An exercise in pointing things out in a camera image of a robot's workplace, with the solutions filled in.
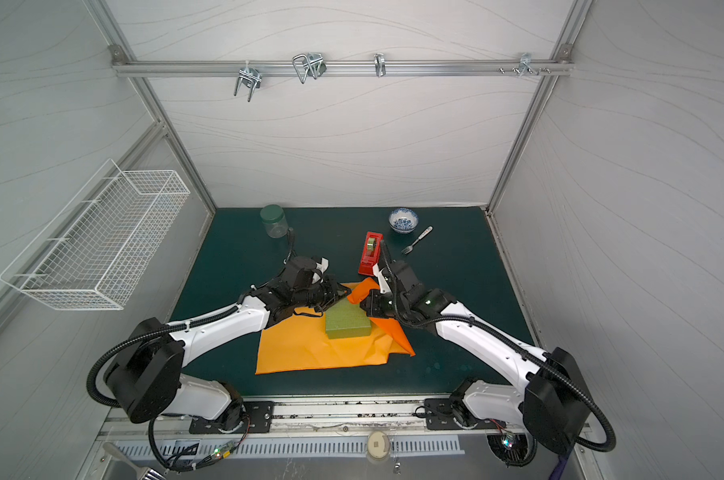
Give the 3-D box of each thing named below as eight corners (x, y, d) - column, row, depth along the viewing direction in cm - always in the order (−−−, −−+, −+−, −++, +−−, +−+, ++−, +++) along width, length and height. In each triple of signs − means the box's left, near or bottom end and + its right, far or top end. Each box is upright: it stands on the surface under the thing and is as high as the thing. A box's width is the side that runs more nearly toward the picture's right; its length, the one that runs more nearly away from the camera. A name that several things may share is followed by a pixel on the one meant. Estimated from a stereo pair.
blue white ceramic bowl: (402, 237, 113) (403, 231, 110) (383, 222, 118) (383, 216, 115) (421, 224, 117) (422, 218, 114) (402, 210, 122) (403, 204, 120)
